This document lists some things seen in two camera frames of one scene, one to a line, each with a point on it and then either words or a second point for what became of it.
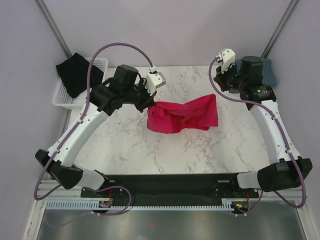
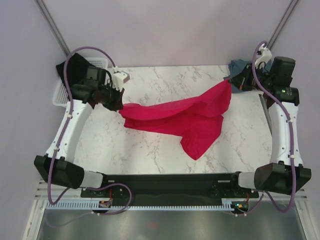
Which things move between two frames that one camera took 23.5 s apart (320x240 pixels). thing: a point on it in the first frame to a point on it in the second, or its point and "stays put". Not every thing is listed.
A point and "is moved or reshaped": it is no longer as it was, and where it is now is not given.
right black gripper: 220,77 to 241,81
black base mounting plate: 165,189 stays put
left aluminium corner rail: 54,28 stays put
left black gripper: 149,101 to 117,105
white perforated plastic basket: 62,99 stays put
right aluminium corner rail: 280,24 stays put
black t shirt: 74,71 stays put
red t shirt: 166,117 is moved or reshaped
